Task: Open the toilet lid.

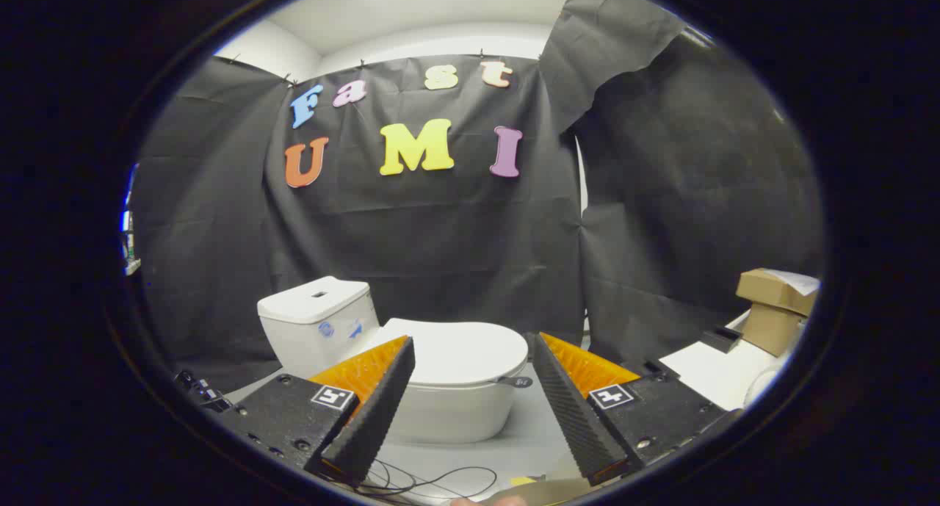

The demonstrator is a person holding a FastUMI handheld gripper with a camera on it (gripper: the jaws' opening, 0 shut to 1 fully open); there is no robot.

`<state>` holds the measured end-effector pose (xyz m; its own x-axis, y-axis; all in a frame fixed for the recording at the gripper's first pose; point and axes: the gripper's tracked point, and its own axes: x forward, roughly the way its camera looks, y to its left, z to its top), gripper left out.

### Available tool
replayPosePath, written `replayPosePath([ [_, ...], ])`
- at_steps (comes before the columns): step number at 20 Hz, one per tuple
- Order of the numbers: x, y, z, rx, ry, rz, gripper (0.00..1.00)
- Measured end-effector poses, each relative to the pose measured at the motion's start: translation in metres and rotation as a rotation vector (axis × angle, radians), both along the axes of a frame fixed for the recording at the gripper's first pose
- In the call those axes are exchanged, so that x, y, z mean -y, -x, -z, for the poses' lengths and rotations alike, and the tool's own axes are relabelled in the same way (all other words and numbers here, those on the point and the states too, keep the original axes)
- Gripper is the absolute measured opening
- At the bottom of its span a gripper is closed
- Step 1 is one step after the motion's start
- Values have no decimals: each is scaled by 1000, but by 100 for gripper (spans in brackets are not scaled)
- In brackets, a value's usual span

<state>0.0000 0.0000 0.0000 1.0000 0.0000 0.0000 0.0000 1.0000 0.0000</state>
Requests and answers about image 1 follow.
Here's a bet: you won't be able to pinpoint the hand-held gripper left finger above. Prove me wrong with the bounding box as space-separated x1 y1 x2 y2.
213 336 416 488

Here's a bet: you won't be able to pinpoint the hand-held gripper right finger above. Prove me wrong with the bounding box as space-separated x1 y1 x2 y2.
527 332 742 486

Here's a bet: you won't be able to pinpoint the white toilet lid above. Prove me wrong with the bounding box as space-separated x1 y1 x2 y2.
371 318 534 389

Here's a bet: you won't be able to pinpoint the white toilet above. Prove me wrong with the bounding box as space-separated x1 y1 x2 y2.
257 276 529 444

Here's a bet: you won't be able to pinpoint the white flat board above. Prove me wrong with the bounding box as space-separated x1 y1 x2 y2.
659 311 794 411

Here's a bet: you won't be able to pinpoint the small black box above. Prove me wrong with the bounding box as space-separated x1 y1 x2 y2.
701 326 744 354

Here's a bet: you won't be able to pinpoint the dark electronic device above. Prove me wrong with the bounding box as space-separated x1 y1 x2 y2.
175 370 232 413

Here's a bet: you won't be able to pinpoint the black backdrop cloth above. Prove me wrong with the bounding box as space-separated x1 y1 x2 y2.
129 0 827 393

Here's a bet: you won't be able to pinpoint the large cardboard box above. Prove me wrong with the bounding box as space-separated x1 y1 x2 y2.
742 304 809 357

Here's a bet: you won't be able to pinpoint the small cardboard box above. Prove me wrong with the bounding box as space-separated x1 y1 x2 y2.
737 269 820 317

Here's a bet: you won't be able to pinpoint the distant cluttered items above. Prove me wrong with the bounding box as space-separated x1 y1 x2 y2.
121 165 142 275

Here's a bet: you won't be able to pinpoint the tangled black cables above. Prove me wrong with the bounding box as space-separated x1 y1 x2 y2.
323 458 500 501

